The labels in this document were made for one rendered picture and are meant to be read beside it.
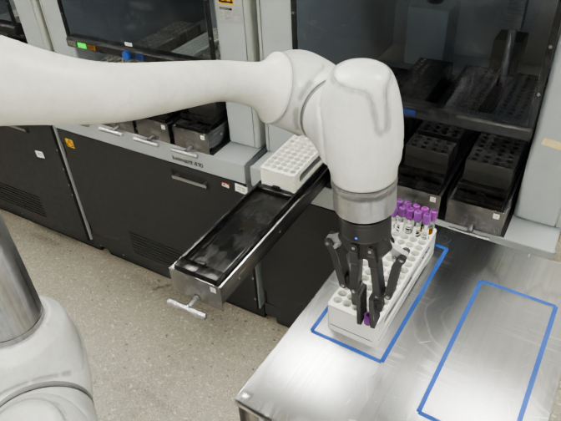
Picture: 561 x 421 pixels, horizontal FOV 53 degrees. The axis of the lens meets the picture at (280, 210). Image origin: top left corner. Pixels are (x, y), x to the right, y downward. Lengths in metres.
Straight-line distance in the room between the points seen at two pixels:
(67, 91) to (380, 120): 0.35
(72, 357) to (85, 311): 1.42
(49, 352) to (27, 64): 0.51
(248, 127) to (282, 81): 0.93
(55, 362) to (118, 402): 1.12
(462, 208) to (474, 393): 0.55
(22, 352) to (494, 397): 0.74
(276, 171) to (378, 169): 0.70
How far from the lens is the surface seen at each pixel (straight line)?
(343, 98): 0.67
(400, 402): 0.98
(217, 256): 1.25
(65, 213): 2.54
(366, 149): 0.69
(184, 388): 2.03
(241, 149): 1.74
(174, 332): 2.20
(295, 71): 0.78
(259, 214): 1.35
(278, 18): 1.50
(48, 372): 0.95
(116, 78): 0.59
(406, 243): 1.15
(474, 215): 1.42
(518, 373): 1.06
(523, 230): 1.48
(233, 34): 1.60
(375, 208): 0.75
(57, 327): 0.95
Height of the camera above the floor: 1.62
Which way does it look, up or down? 37 degrees down
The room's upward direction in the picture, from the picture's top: 3 degrees counter-clockwise
